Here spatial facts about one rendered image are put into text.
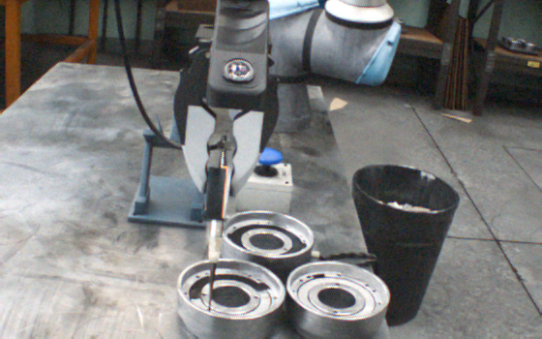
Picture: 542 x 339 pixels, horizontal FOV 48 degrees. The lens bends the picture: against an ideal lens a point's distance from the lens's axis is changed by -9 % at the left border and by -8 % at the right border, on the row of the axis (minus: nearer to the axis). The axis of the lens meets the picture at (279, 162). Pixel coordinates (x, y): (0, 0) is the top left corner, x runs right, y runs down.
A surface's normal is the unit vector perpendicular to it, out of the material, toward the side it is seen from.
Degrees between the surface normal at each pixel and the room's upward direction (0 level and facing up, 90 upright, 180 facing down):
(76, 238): 0
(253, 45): 32
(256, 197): 90
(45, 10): 90
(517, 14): 90
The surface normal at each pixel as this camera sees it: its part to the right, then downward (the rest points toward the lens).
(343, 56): -0.35, 0.52
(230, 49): 0.14, -0.56
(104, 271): 0.12, -0.91
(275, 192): 0.03, 0.39
